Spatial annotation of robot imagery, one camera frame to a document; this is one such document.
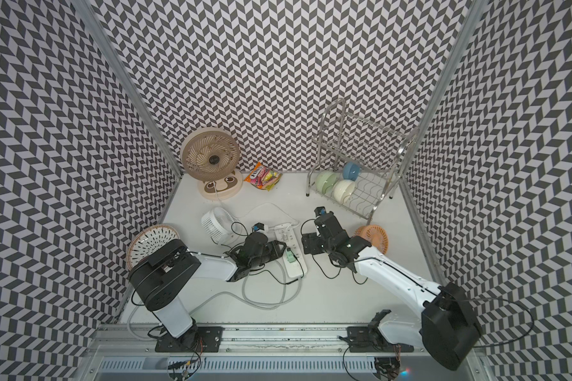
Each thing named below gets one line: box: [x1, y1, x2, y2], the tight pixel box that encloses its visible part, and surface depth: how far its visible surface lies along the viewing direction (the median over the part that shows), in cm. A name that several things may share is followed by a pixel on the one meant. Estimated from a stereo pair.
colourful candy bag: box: [243, 161, 283, 192], surface depth 114 cm
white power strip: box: [274, 223, 308, 278], surface depth 88 cm
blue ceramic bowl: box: [342, 161, 362, 181], surface depth 104 cm
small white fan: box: [200, 206, 244, 246], surface depth 90 cm
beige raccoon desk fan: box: [180, 127, 244, 201], surface depth 101 cm
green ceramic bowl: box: [315, 170, 339, 196], surface depth 102 cm
